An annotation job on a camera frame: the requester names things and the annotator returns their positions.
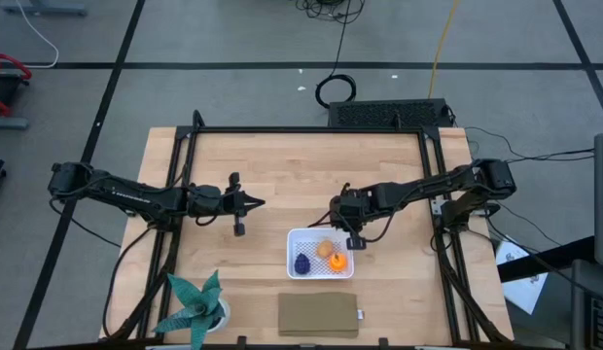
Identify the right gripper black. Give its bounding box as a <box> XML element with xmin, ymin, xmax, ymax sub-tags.
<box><xmin>329</xmin><ymin>182</ymin><xmax>378</xmax><ymax>252</ymax></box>

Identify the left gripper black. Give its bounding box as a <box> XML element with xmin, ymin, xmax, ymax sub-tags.
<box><xmin>187</xmin><ymin>171</ymin><xmax>266</xmax><ymax>238</ymax></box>

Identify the white perforated plastic basket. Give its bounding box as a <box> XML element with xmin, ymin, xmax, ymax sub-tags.
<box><xmin>286</xmin><ymin>227</ymin><xmax>356</xmax><ymax>281</ymax></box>

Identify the folded olive cloth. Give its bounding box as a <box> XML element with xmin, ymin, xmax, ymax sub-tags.
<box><xmin>277</xmin><ymin>292</ymin><xmax>365</xmax><ymax>339</ymax></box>

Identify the black computer case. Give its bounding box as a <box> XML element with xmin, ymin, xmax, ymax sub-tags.
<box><xmin>327</xmin><ymin>98</ymin><xmax>454</xmax><ymax>129</ymax></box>

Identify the white plant pot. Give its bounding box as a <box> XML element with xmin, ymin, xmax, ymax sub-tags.
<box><xmin>206</xmin><ymin>297</ymin><xmax>232</xmax><ymax>334</ymax></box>

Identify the green artificial plant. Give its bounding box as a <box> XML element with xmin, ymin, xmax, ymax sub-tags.
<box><xmin>153</xmin><ymin>269</ymin><xmax>230</xmax><ymax>350</ymax></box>

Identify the white printed paper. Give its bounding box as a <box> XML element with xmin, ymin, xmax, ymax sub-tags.
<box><xmin>494</xmin><ymin>236</ymin><xmax>550</xmax><ymax>316</ymax></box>

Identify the black beam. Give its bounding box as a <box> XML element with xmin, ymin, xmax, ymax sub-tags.
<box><xmin>497</xmin><ymin>236</ymin><xmax>595</xmax><ymax>284</ymax></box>

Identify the grey stand base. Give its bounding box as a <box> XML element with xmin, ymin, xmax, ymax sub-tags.
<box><xmin>0</xmin><ymin>0</ymin><xmax>88</xmax><ymax>17</ymax></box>

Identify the black aluminium table frame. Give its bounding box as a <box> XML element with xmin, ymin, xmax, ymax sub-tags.
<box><xmin>99</xmin><ymin>109</ymin><xmax>514</xmax><ymax>350</ymax></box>

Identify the coiled black cable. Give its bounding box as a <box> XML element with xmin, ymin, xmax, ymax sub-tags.
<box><xmin>314</xmin><ymin>0</ymin><xmax>357</xmax><ymax>110</ymax></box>

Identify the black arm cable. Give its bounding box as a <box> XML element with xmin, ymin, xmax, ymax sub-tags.
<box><xmin>48</xmin><ymin>197</ymin><xmax>123</xmax><ymax>249</ymax></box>
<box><xmin>101</xmin><ymin>224</ymin><xmax>160</xmax><ymax>337</ymax></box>

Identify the yellow cable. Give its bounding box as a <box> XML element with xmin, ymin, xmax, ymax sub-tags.
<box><xmin>427</xmin><ymin>0</ymin><xmax>462</xmax><ymax>100</ymax></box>

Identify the tangled black cable bundle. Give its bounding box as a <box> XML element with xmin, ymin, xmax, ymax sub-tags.
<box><xmin>295</xmin><ymin>0</ymin><xmax>366</xmax><ymax>23</ymax></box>

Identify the thin black cable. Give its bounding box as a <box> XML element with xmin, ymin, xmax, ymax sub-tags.
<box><xmin>464</xmin><ymin>124</ymin><xmax>595</xmax><ymax>164</ymax></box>

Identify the white cable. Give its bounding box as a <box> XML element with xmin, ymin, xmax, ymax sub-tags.
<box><xmin>14</xmin><ymin>0</ymin><xmax>59</xmax><ymax>69</ymax></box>

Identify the red handled black cart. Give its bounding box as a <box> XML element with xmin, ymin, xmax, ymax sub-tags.
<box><xmin>0</xmin><ymin>51</ymin><xmax>34</xmax><ymax>130</ymax></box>

